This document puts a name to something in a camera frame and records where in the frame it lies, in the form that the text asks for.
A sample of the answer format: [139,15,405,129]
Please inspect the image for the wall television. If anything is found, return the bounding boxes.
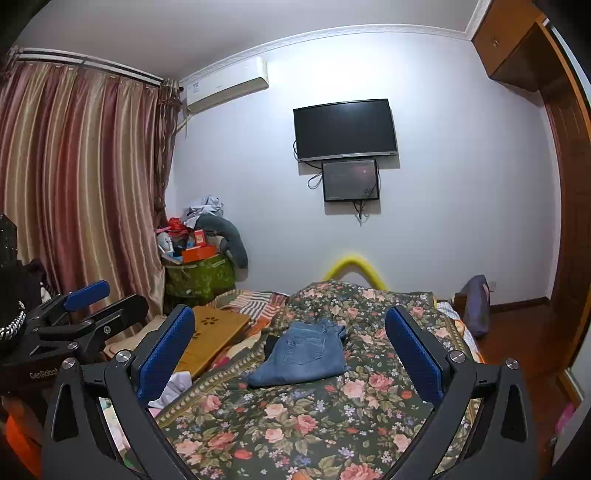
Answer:
[294,98,399,163]

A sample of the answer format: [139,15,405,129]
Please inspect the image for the yellow foam tube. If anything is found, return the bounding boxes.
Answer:
[323,251,383,291]

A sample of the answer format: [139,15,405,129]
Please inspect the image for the green patterned box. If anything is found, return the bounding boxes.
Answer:
[164,258,236,306]

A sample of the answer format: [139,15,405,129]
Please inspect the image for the orange striped bed sheet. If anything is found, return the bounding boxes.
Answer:
[217,290,289,324]

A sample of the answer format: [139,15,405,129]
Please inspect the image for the orange box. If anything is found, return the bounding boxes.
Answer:
[181,244,217,264]

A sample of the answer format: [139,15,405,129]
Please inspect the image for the floral blanket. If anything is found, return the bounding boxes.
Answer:
[154,281,483,480]

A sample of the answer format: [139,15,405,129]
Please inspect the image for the small wall monitor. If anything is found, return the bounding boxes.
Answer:
[322,159,380,203]

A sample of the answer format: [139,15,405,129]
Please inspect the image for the white cloth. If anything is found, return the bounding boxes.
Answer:
[159,371,193,409]

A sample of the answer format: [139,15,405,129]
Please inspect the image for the wooden overhead cabinet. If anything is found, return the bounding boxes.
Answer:
[471,0,557,93]

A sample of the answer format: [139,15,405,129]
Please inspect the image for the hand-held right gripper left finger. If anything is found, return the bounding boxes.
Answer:
[42,305,197,480]

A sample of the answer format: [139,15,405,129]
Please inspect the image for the blue denim pants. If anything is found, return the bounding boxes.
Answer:
[247,320,348,388]

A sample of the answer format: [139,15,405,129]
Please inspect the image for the white air conditioner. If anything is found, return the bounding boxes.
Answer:
[182,56,269,113]

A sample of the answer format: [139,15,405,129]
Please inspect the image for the beige blanket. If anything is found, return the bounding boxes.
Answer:
[104,318,167,361]

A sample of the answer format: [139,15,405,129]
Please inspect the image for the wooden door frame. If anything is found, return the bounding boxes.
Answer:
[540,69,591,404]

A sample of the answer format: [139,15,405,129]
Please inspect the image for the wooden lap desk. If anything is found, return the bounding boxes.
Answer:
[173,305,250,380]

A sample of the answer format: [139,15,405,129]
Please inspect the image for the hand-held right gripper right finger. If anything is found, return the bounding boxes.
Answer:
[385,305,539,480]

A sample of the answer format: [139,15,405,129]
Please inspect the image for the pale lilac cloth pile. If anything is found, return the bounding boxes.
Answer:
[185,196,225,227]

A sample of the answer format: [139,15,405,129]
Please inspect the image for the grey neck pillow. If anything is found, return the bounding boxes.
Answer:
[194,216,249,269]

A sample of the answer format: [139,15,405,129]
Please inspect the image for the striped pink curtain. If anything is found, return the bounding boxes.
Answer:
[0,60,180,342]

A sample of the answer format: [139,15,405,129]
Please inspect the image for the curtain rod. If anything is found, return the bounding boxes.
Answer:
[9,46,168,86]

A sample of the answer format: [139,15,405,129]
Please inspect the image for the orange object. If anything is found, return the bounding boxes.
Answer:
[4,413,44,478]

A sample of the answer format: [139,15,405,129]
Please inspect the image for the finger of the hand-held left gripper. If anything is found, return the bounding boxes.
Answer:
[28,280,112,326]
[44,295,150,358]

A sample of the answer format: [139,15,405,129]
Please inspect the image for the black glittery cloth with chain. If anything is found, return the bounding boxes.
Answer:
[0,214,48,356]

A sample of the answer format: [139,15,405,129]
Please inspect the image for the purple bag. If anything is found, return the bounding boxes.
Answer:
[457,275,491,340]

